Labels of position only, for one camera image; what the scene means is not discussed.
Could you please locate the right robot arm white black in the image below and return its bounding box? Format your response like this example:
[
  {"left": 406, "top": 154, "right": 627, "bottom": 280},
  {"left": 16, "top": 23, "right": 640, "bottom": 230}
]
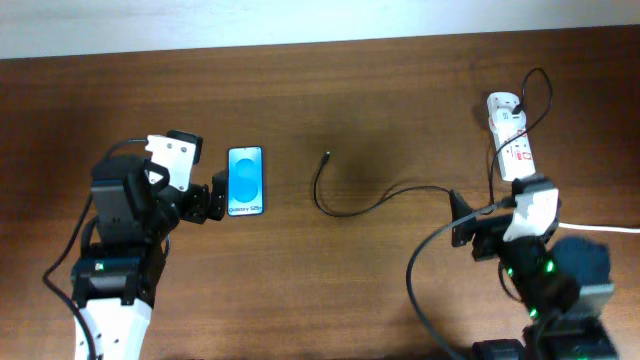
[{"left": 450, "top": 188, "right": 619, "bottom": 360}]

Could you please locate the blue screen smartphone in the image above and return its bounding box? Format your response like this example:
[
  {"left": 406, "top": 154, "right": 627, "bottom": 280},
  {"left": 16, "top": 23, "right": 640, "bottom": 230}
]
[{"left": 227, "top": 146, "right": 264, "bottom": 217}]

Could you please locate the white usb charger plug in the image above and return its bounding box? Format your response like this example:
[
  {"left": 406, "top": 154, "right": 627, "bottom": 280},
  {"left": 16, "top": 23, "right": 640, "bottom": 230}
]
[{"left": 489, "top": 108, "right": 526, "bottom": 133}]

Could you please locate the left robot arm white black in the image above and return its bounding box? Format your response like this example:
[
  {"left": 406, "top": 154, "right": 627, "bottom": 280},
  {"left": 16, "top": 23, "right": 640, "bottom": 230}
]
[{"left": 71, "top": 155, "right": 228, "bottom": 359}]

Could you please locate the white power strip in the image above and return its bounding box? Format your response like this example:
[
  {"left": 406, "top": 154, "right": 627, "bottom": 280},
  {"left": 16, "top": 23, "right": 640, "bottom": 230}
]
[{"left": 487, "top": 92, "right": 535, "bottom": 182}]

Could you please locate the black charger cable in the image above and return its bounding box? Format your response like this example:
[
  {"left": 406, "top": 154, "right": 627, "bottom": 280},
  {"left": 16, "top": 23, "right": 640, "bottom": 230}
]
[{"left": 313, "top": 67, "right": 555, "bottom": 218}]

